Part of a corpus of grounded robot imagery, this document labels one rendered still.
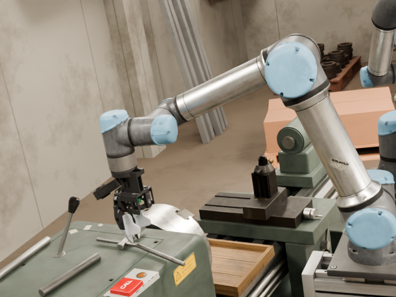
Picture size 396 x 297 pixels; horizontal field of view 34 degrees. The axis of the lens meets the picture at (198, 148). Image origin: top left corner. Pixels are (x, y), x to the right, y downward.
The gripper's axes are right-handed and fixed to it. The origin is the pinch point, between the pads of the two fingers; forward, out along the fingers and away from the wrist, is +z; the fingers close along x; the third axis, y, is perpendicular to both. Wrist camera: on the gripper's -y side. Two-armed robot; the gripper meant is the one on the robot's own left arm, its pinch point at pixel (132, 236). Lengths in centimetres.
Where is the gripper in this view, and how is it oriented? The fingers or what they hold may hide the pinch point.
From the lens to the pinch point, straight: 180.8
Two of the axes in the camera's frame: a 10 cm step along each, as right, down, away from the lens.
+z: 1.6, 9.4, 3.1
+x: 5.0, -3.5, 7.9
